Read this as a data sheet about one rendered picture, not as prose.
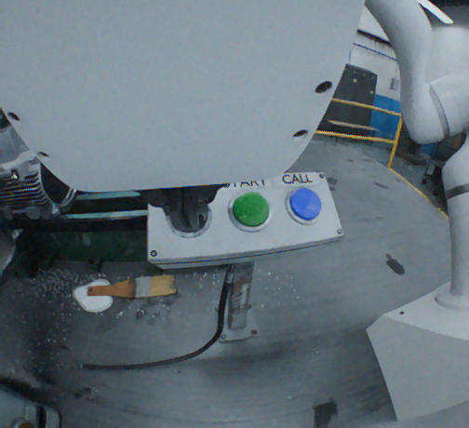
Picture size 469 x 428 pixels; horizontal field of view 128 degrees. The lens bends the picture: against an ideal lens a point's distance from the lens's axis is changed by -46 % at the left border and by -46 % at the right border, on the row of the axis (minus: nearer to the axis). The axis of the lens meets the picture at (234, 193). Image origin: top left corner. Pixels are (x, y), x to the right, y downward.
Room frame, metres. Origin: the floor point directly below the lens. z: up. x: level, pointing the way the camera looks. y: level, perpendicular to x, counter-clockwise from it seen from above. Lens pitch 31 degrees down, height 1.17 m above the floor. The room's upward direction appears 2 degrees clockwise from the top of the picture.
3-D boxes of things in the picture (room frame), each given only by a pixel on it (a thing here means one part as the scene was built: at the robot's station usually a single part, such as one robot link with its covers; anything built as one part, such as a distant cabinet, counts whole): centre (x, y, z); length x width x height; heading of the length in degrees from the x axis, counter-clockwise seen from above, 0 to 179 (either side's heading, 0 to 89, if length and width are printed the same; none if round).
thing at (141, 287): (0.21, 0.21, 0.80); 0.21 x 0.05 x 0.01; 107
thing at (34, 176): (0.31, 0.49, 1.02); 0.20 x 0.19 x 0.19; 101
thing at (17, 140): (0.30, 0.53, 1.11); 0.12 x 0.11 x 0.07; 101
